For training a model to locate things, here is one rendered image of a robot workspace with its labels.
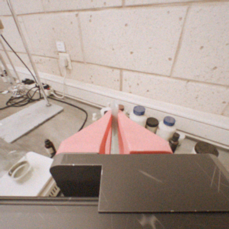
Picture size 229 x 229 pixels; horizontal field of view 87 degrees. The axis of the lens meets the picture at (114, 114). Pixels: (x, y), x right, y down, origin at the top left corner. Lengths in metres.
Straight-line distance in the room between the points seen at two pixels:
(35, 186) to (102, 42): 0.58
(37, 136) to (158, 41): 0.63
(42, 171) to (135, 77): 0.50
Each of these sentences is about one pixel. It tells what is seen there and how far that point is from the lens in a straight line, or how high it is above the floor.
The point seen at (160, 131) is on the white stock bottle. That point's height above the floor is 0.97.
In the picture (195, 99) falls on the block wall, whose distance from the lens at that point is 0.59.
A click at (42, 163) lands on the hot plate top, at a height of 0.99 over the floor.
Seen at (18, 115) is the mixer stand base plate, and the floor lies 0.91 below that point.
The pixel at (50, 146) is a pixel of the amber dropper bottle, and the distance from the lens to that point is 0.52.
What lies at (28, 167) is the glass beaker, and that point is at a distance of 0.38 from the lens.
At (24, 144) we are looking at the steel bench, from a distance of 0.64.
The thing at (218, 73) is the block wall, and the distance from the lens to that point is 0.56.
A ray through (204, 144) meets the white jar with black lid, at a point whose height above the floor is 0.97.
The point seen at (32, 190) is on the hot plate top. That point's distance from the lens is 0.39.
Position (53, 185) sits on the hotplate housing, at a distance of 0.41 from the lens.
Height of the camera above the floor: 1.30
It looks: 37 degrees down
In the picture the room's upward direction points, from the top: straight up
